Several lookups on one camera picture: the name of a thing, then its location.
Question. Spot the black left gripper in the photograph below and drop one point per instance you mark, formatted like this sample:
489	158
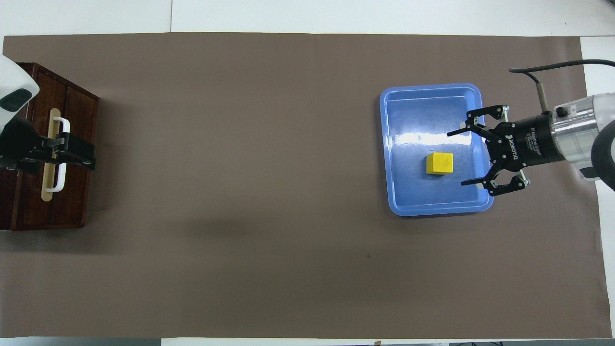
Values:
19	144

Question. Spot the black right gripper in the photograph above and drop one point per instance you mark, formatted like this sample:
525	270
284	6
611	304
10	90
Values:
528	142

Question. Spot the yellow cube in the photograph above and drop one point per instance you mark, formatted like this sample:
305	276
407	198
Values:
439	163

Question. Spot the wooden drawer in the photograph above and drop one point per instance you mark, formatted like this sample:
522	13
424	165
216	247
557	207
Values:
60	206

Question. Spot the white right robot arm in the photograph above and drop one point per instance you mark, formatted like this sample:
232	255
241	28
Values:
576	125

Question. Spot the dark wooden drawer cabinet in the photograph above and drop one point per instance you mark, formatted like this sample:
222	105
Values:
81	192

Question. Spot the blue plastic tray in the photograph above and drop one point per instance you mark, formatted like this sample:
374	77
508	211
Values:
413	192

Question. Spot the brown table mat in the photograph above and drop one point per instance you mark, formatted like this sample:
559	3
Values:
240	192

